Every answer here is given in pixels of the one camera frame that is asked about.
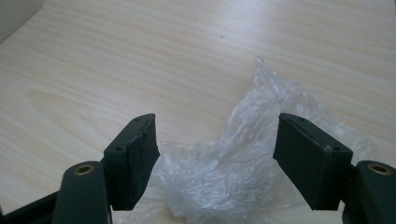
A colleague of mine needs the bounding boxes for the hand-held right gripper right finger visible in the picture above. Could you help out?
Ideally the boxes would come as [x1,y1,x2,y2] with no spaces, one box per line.
[272,112,355,212]

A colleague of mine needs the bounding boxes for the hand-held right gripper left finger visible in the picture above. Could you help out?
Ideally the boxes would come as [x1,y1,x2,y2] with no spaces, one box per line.
[103,113,162,212]

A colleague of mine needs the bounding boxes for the clear plastic bag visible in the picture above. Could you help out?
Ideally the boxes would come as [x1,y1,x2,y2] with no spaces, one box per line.
[112,55,385,224]

